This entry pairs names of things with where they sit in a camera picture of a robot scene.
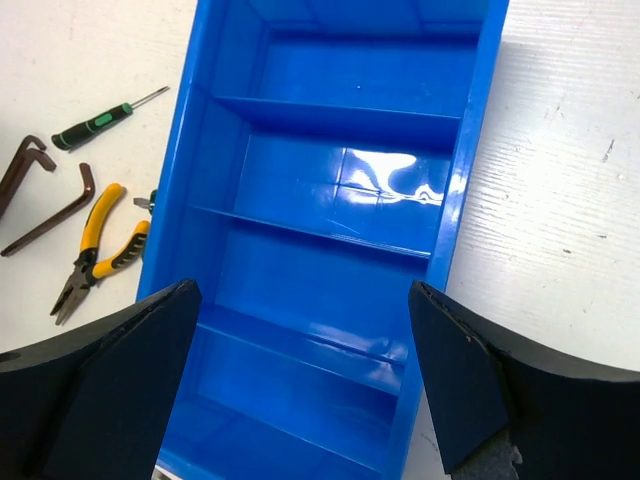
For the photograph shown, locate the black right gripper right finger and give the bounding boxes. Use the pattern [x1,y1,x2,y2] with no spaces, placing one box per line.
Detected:
[409,281,639,479]

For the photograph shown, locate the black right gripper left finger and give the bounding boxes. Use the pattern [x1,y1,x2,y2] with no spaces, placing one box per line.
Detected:
[1,279,202,479]

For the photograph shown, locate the yellow black pliers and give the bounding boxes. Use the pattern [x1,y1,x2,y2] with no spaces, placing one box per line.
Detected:
[50,183,150,326]

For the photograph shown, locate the brown hex key large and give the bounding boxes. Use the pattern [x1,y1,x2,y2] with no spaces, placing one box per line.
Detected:
[1,162,96,257]

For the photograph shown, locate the brown hex key medium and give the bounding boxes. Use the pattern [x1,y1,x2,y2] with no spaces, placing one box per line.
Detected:
[0,148,56,216]

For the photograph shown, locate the slim black green screwdriver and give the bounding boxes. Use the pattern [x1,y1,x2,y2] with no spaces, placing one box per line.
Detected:
[51,86,170,151]

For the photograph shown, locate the brown hex key small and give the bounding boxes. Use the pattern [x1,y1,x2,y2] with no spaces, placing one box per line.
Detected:
[1,135,47,184]

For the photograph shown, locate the stubby green flat screwdriver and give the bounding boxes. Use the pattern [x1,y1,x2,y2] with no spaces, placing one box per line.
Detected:
[133,189,157,214]

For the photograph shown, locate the blue plastic divided bin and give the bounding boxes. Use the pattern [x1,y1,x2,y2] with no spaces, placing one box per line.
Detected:
[138,1,508,479]

